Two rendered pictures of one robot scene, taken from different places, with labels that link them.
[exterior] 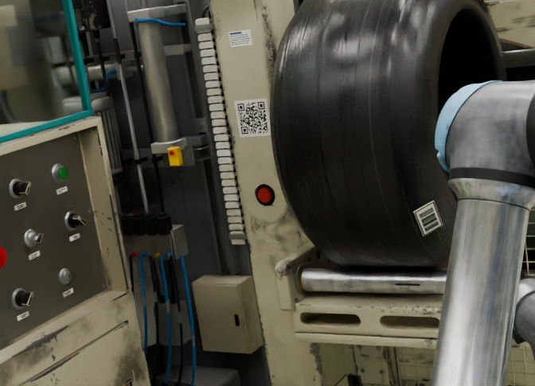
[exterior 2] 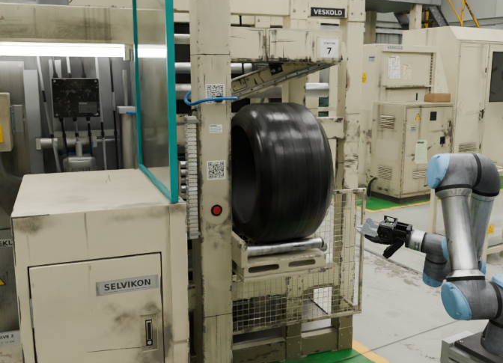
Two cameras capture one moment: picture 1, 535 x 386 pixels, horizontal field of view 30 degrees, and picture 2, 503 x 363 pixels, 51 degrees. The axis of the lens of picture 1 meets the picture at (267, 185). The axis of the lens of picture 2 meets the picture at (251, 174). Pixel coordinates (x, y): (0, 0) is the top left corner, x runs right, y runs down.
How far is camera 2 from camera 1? 1.61 m
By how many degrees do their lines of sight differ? 50
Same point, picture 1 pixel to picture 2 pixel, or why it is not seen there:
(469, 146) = (456, 176)
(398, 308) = (297, 257)
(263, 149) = (219, 185)
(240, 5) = (218, 111)
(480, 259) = (468, 217)
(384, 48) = (319, 138)
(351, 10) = (294, 120)
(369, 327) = (282, 269)
